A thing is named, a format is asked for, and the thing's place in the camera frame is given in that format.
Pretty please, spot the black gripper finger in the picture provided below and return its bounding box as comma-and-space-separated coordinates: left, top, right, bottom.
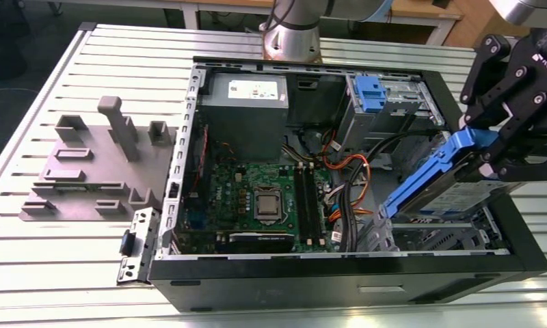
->
480, 135, 547, 182
459, 33, 547, 137

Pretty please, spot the hard disk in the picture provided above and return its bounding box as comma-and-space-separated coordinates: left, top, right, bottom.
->
378, 126, 519, 219

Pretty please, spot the metal disk bay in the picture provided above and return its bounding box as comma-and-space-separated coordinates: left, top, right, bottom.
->
377, 204, 503, 252

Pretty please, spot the wooden cabinet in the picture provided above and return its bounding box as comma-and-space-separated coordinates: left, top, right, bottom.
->
441, 0, 529, 52

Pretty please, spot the wooden desk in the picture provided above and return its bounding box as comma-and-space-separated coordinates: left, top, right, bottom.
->
162, 0, 465, 47

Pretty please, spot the silver optical drive cage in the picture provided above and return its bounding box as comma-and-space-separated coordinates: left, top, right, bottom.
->
336, 72, 451, 151

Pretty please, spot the black RAM slot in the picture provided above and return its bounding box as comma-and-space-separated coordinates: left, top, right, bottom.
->
294, 162, 313, 246
306, 162, 326, 246

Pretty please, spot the grey power supply unit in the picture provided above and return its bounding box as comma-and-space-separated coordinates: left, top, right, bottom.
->
197, 71, 289, 163

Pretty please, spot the silver CPU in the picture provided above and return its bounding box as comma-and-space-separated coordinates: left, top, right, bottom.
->
257, 194, 281, 216

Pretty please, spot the CPU socket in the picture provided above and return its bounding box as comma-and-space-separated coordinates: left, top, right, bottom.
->
252, 186, 289, 225

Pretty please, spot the black open PC case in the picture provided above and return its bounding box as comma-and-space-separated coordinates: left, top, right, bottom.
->
147, 56, 547, 312

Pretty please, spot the green motherboard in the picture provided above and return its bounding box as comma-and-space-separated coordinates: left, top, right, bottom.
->
177, 162, 342, 254

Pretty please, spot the black graphics card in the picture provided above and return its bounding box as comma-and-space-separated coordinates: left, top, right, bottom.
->
216, 231, 297, 254

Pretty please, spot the grey parts rack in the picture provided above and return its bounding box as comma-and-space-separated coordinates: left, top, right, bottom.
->
19, 95, 179, 223

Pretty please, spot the green RAM stick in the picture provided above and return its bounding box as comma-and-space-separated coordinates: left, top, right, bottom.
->
53, 184, 103, 192

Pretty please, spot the orange red wire bundle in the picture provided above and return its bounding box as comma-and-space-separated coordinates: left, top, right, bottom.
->
321, 153, 376, 219

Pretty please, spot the black cable bundle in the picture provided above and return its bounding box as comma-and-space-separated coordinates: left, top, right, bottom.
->
336, 131, 439, 252

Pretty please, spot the metal bracket with black latch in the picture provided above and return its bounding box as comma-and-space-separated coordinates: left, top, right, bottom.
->
114, 206, 161, 285

